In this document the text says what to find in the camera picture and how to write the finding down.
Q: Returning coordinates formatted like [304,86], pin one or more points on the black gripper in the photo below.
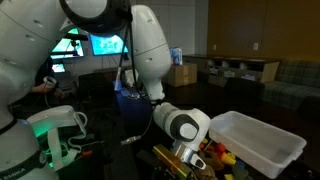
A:
[190,172]

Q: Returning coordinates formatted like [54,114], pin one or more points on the brown stuffed toy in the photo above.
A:
[206,173]
[213,160]

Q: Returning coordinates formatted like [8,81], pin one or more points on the red ball toy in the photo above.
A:
[220,148]

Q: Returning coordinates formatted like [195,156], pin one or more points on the yellow cylinder toy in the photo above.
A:
[228,159]

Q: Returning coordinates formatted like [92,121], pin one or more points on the green toy piece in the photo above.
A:
[240,173]

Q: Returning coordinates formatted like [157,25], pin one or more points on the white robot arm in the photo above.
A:
[150,56]

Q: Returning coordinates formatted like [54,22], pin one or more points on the cardboard box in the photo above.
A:
[181,75]

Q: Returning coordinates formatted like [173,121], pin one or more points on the white plastic bin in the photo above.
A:
[260,143]

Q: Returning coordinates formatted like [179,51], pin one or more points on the wooden shelf cabinet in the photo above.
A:
[233,66]

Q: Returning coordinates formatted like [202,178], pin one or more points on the blue white carton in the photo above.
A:
[176,56]

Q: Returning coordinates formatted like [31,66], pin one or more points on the green plaid sofa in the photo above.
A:
[293,83]

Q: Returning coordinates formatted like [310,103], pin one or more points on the white VR headset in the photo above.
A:
[56,120]

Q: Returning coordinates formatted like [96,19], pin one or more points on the white VR controller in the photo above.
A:
[50,81]

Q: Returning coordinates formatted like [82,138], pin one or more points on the small lit monitor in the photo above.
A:
[58,68]

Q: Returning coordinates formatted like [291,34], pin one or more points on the green lit monitor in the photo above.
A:
[71,50]

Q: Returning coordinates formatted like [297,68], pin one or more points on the seated person dark clothes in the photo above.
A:
[43,68]

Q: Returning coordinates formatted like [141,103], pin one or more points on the white wall outlet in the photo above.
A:
[255,46]

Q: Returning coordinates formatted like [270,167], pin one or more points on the large blue wall screen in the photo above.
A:
[106,45]

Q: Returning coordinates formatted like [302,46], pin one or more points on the black camera on tripod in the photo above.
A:
[78,36]

